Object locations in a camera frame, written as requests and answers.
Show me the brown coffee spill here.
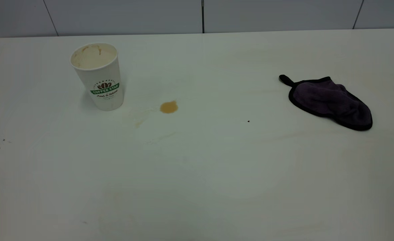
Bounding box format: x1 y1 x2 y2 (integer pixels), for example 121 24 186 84
160 100 179 114

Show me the purple cloth with black trim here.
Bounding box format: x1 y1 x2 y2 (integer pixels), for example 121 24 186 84
279 74 373 131

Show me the white paper coffee cup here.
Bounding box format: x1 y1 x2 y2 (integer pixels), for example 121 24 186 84
70 43 124 111

